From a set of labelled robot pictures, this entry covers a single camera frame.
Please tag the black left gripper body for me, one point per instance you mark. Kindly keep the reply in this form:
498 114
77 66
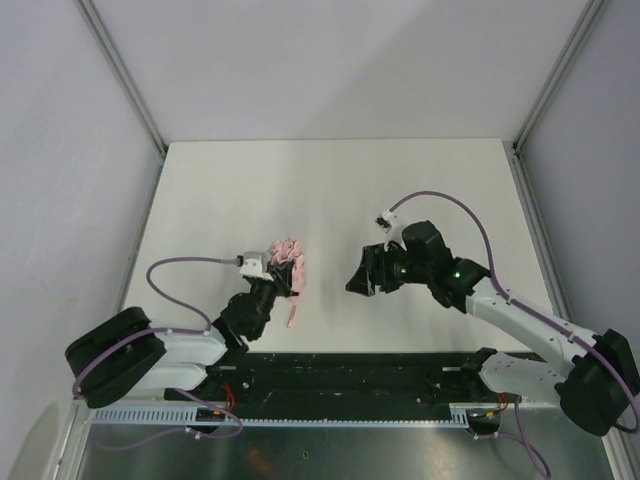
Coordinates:
282 275

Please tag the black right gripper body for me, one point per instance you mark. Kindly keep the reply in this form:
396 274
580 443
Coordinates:
373 270

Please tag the pink folding umbrella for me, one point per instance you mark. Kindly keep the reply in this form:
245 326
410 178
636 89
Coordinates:
289 253

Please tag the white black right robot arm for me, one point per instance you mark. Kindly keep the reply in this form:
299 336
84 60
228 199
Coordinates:
592 377

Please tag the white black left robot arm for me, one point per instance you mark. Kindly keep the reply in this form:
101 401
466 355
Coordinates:
130 354

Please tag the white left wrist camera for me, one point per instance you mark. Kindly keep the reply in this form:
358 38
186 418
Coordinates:
254 264

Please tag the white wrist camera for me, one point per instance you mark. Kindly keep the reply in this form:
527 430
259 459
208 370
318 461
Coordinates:
391 226
254 264

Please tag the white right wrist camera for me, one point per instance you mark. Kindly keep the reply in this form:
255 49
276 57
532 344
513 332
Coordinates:
391 226

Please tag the aluminium corner post left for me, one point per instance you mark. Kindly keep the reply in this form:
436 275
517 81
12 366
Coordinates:
114 59

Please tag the aluminium corner post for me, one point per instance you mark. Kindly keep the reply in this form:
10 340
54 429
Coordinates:
114 59
562 66

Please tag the aluminium corner post right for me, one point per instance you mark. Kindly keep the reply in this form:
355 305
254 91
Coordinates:
562 66

